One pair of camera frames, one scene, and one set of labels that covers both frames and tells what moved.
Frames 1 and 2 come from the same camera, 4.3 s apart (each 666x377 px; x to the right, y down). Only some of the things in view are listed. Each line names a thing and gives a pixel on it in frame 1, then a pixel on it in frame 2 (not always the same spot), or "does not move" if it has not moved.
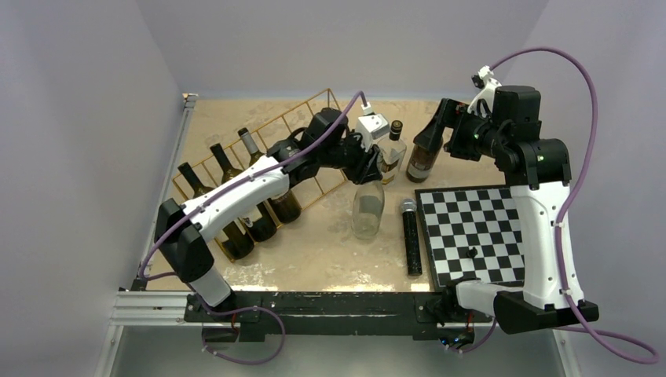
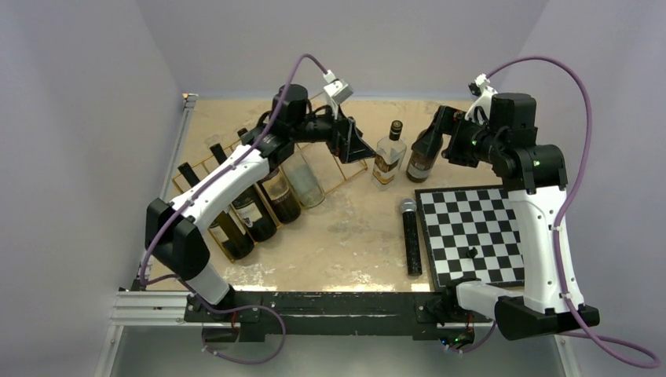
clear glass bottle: x=367 y=206 to x=304 y=172
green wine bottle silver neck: x=283 y=206 does not move
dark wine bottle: x=257 y=221 does not move
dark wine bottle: x=238 y=243 does not move
